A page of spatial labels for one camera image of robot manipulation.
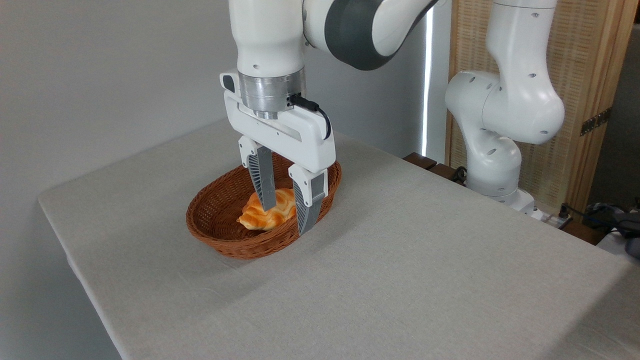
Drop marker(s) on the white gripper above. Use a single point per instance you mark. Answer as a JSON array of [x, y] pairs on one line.
[[305, 137]]

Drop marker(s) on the long braided bread loaf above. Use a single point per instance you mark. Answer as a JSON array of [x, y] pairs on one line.
[[282, 205]]

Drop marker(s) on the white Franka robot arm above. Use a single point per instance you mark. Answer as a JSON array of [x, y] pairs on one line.
[[500, 110]]

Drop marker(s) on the brown wicker oval basket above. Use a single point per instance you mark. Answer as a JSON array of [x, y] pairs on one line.
[[225, 245]]

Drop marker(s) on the dark brown wooden slat table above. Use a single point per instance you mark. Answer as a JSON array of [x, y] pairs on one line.
[[425, 162]]

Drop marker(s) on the grey linen tablecloth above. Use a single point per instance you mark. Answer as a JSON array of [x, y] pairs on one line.
[[400, 280]]

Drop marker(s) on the bright vertical light strip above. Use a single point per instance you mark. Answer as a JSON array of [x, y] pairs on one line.
[[427, 75]]

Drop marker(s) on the white power strip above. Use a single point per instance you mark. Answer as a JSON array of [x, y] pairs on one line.
[[547, 217]]

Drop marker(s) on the black power plug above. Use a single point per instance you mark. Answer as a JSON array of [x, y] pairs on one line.
[[564, 211]]

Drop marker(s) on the dark metal screen hinge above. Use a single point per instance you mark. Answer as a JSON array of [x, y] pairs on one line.
[[595, 121]]

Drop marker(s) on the wooden rattan folding screen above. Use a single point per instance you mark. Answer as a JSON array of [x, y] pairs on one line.
[[590, 60]]

